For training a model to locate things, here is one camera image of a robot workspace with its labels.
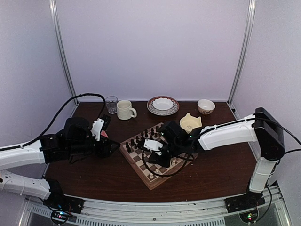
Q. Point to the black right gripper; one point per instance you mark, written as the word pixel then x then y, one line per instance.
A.
pixel 165 163

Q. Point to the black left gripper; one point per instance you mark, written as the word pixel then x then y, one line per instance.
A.
pixel 104 151

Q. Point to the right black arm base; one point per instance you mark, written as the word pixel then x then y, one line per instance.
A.
pixel 243 202

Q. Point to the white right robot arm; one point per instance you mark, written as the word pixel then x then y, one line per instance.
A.
pixel 260 127

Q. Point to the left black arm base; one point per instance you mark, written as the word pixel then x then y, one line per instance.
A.
pixel 66 203

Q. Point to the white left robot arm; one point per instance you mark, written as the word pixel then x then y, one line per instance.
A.
pixel 77 138

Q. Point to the wooden chess board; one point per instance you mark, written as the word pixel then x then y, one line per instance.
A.
pixel 138 159

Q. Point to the pink cat-ear bowl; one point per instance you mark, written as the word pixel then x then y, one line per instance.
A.
pixel 104 134

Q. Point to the yellow cat-ear bowl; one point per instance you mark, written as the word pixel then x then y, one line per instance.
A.
pixel 189 122

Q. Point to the patterned brown rim plate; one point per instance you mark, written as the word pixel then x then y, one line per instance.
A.
pixel 168 112

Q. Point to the cream ribbed mug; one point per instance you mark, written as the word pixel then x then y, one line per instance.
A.
pixel 125 111

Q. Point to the white scalloped bowl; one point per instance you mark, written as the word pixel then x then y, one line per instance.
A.
pixel 162 104

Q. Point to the clear drinking glass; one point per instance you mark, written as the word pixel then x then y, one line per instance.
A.
pixel 111 104

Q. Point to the white floral small bowl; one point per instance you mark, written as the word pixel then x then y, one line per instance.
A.
pixel 205 106

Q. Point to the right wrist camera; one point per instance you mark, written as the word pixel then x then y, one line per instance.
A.
pixel 153 145

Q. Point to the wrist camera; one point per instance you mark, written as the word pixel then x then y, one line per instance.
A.
pixel 153 145
pixel 99 125

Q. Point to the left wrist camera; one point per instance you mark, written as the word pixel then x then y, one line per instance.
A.
pixel 99 125

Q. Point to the front aluminium rail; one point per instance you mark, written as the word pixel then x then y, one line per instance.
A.
pixel 210 212

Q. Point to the right aluminium frame post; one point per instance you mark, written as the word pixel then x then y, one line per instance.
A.
pixel 245 44

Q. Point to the aluminium frame post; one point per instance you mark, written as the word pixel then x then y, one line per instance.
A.
pixel 59 39
pixel 245 44

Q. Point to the left aluminium frame post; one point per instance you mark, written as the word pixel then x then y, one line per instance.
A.
pixel 59 39

